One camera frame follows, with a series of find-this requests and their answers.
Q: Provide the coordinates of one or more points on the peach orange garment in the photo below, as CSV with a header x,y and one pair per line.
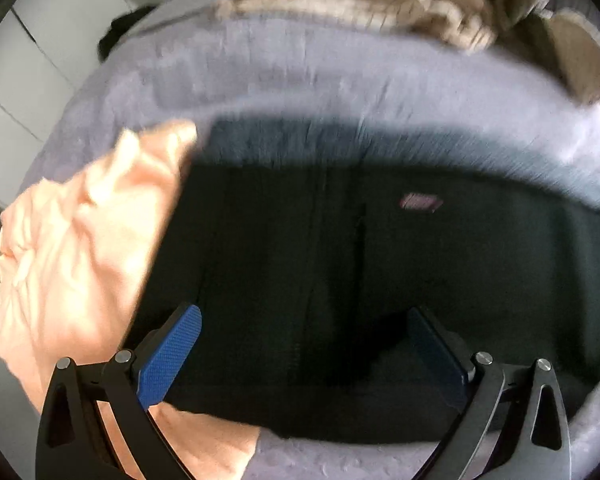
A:
x,y
80,240

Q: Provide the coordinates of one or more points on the olive grey garment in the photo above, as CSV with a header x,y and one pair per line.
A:
x,y
547,45

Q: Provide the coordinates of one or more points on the lilac embossed bed blanket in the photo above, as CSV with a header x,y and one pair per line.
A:
x,y
280,70

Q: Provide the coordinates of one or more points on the black pants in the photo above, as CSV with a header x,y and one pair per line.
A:
x,y
305,260

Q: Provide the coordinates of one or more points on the white wardrobe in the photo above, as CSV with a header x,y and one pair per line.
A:
x,y
30,70

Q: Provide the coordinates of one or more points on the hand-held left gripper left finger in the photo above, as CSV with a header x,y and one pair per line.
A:
x,y
172,355

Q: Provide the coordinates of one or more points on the dark cloth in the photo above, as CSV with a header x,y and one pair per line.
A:
x,y
120,30

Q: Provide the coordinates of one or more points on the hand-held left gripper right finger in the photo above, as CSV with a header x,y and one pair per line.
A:
x,y
437,360

